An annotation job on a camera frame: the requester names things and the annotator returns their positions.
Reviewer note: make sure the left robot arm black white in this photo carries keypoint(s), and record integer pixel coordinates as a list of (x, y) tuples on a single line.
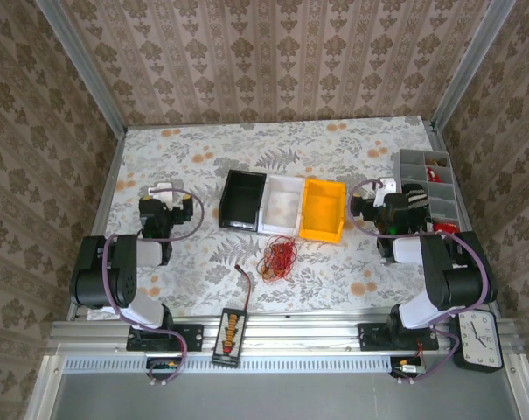
[(124, 271)]

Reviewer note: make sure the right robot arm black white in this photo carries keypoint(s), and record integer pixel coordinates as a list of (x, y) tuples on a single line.
[(447, 271)]

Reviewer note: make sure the yellow plastic bin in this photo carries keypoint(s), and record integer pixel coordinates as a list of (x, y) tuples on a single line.
[(321, 210)]

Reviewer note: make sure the black white striped cloth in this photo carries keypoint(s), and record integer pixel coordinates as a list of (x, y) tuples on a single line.
[(416, 199)]

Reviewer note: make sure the black plastic bin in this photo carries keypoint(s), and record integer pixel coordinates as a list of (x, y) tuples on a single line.
[(242, 199)]

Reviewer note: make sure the grey compartment organizer box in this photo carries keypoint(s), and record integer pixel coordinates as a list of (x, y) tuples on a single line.
[(415, 168)]

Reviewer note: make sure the large red item in organizer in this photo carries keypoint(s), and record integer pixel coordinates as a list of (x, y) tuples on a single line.
[(447, 227)]

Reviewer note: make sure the small red item in organizer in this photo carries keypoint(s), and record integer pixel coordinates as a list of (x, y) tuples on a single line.
[(432, 174)]

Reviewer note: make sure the white plastic bin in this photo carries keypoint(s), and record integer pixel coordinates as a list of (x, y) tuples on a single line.
[(281, 205)]

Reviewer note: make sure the black board with yellow connectors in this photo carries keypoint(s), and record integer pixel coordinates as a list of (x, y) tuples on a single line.
[(229, 337)]

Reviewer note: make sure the black white analog clock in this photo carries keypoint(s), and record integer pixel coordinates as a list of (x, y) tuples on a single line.
[(478, 341)]

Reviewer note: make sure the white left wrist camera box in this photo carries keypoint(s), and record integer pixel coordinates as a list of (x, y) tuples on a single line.
[(161, 192)]

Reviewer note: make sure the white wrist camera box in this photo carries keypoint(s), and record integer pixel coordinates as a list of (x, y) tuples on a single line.
[(161, 192), (386, 188)]

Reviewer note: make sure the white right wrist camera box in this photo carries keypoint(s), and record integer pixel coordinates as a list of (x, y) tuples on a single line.
[(386, 188)]

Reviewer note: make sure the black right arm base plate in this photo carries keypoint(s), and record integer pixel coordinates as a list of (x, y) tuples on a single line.
[(371, 337)]

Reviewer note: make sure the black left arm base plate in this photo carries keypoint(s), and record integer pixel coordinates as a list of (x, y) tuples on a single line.
[(190, 337)]

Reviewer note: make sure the aluminium rail frame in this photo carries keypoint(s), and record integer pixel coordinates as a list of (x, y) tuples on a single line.
[(290, 332)]

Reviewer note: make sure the left aluminium frame post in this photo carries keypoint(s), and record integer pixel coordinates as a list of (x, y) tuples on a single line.
[(85, 70)]

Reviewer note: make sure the aluminium frame post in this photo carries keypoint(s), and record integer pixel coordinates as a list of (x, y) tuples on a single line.
[(465, 65), (85, 70)]

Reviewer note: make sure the right aluminium frame post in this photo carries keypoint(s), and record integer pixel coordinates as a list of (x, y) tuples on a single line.
[(465, 65)]

